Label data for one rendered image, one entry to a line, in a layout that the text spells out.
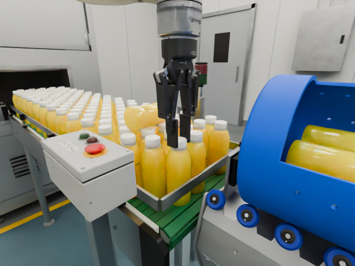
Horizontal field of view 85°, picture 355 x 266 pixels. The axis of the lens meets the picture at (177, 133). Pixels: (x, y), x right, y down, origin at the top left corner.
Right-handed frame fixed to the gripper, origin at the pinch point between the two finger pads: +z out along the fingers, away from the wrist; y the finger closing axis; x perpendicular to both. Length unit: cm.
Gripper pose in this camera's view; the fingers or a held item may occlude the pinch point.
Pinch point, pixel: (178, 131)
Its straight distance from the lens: 47.0
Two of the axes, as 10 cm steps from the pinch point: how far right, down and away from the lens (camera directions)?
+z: 0.0, 9.4, 3.4
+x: -7.5, -2.3, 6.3
